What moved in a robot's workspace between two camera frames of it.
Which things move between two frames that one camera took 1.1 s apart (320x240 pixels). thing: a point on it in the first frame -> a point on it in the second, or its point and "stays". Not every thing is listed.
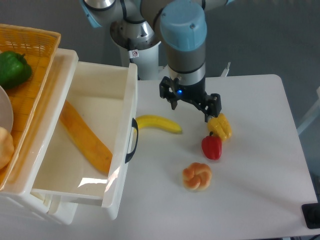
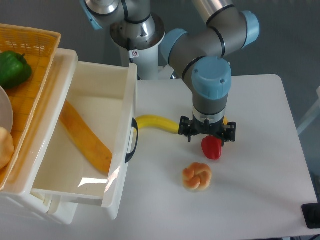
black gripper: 171,90 -> 188,127
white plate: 6,115 stays
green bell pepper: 14,69 stays
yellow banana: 158,122 stays
